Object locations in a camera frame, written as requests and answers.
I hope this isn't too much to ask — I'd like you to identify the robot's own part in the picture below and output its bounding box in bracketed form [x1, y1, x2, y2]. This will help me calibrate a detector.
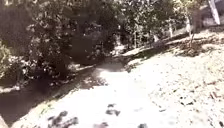
[137, 123, 149, 128]

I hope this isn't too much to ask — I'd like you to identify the dark earth verge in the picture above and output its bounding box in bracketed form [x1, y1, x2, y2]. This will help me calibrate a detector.
[0, 63, 103, 128]

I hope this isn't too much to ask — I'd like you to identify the wood of trees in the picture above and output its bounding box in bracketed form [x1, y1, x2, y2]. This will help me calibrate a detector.
[0, 0, 224, 88]

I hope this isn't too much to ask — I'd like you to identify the leaf-covered slope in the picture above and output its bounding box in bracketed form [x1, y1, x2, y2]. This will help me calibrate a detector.
[123, 26, 224, 128]

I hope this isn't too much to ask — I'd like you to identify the pale concrete path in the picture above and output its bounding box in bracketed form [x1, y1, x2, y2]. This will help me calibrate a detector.
[11, 58, 176, 128]

